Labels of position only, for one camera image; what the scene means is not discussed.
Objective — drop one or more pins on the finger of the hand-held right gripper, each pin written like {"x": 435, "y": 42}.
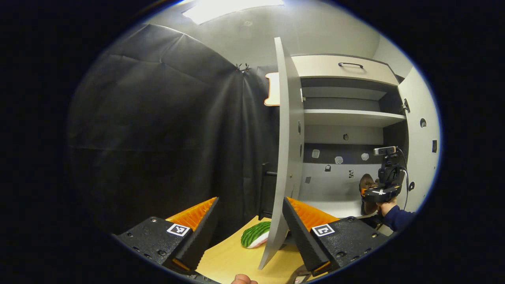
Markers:
{"x": 380, "y": 193}

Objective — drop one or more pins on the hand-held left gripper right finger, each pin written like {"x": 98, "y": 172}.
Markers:
{"x": 302, "y": 236}

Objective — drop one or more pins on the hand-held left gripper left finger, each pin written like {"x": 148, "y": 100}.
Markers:
{"x": 201, "y": 238}

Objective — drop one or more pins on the white shoe cabinet door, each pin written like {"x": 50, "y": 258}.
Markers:
{"x": 422, "y": 157}
{"x": 290, "y": 138}

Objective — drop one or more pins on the white shoe cabinet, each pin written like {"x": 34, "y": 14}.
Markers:
{"x": 335, "y": 185}

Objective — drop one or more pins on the metal door hinge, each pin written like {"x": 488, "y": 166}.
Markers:
{"x": 406, "y": 105}

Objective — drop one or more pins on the white cabinet shelf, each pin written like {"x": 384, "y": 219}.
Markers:
{"x": 347, "y": 117}

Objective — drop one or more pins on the white cabinet drawer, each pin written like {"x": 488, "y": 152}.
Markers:
{"x": 323, "y": 67}

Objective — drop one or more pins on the green striped plush toy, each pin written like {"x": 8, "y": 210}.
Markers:
{"x": 256, "y": 234}

